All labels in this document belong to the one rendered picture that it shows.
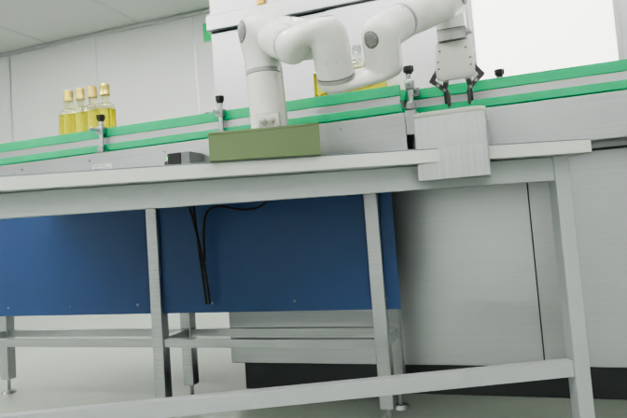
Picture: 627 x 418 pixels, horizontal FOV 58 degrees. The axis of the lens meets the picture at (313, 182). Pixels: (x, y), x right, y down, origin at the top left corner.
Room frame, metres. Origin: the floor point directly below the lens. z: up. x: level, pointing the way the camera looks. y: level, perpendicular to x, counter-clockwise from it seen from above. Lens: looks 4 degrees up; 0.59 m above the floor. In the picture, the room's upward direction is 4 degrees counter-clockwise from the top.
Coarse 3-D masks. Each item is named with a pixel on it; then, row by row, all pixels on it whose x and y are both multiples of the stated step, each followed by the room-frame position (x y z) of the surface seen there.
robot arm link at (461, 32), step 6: (444, 30) 1.44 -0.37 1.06; (450, 30) 1.43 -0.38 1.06; (456, 30) 1.43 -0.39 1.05; (462, 30) 1.44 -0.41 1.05; (468, 30) 1.45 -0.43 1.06; (438, 36) 1.47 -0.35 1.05; (444, 36) 1.45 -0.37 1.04; (450, 36) 1.44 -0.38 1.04; (456, 36) 1.44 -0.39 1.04; (462, 36) 1.44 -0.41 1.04
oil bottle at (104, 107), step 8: (104, 88) 2.09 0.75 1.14; (104, 96) 2.09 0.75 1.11; (104, 104) 2.08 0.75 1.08; (112, 104) 2.11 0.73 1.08; (96, 112) 2.09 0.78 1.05; (104, 112) 2.07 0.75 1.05; (112, 112) 2.10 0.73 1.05; (96, 120) 2.09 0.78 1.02; (104, 120) 2.07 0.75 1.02; (112, 120) 2.10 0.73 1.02
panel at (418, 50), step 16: (384, 0) 1.87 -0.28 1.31; (400, 0) 1.86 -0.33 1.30; (336, 16) 1.93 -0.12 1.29; (352, 16) 1.91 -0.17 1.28; (368, 16) 1.89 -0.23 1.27; (352, 32) 1.91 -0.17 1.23; (432, 32) 1.82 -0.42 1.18; (416, 48) 1.84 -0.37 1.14; (432, 48) 1.83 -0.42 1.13; (416, 64) 1.84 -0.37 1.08; (432, 64) 1.83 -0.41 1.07; (400, 80) 1.86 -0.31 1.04; (416, 80) 1.85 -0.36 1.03; (464, 80) 1.80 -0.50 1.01
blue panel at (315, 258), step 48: (384, 192) 1.63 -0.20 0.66; (0, 240) 2.11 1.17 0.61; (48, 240) 2.03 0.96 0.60; (96, 240) 1.96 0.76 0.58; (144, 240) 1.90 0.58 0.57; (192, 240) 1.84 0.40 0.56; (240, 240) 1.78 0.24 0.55; (288, 240) 1.73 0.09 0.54; (336, 240) 1.68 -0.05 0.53; (384, 240) 1.64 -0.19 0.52; (0, 288) 2.11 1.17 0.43; (48, 288) 2.04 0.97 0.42; (96, 288) 1.97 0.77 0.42; (144, 288) 1.90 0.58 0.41; (192, 288) 1.84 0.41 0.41; (240, 288) 1.79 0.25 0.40; (288, 288) 1.74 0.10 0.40; (336, 288) 1.69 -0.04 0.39
